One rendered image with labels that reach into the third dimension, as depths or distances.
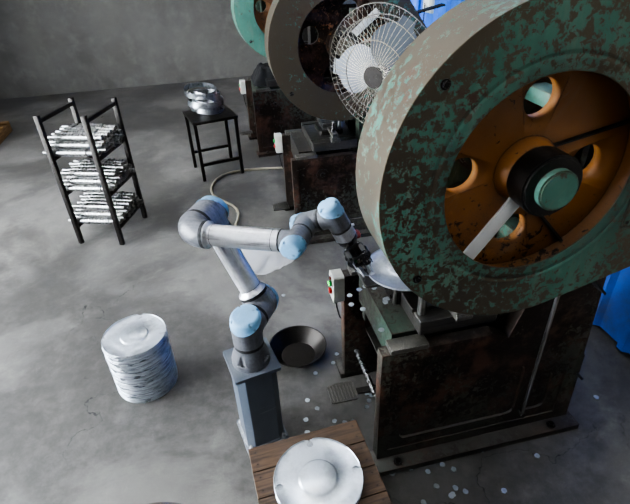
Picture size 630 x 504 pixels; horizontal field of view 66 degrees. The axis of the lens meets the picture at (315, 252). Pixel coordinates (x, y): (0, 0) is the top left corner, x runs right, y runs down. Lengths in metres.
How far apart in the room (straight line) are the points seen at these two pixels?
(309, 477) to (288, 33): 2.11
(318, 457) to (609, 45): 1.42
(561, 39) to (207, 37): 7.17
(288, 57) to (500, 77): 1.82
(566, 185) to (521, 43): 0.34
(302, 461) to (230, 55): 7.03
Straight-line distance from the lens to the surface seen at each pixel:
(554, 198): 1.24
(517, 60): 1.12
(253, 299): 1.87
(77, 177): 3.76
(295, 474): 1.74
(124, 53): 8.16
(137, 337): 2.41
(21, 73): 8.51
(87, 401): 2.67
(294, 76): 2.81
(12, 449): 2.65
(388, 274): 1.80
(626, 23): 1.26
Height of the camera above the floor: 1.84
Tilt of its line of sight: 33 degrees down
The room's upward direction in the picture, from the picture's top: 3 degrees counter-clockwise
